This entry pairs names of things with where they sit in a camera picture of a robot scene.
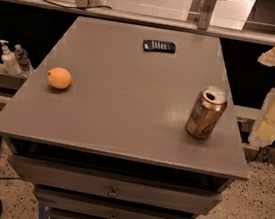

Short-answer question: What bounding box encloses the orange soda can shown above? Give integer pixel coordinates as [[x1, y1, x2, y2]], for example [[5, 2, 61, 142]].
[[185, 86, 228, 140]]

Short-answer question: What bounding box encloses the dark blue snack packet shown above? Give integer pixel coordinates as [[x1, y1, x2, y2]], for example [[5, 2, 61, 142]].
[[143, 39, 176, 54]]

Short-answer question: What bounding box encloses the grey drawer cabinet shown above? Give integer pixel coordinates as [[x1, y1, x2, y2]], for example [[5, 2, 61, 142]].
[[0, 17, 249, 219]]

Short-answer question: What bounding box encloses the orange fruit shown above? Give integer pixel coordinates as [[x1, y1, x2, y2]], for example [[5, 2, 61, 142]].
[[47, 67, 72, 90]]

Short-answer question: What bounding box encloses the clear plastic water bottle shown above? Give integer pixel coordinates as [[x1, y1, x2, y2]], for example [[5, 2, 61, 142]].
[[14, 44, 33, 75]]

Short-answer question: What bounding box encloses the white pump sanitizer bottle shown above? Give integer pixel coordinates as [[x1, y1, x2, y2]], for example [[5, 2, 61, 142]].
[[0, 39, 22, 76]]

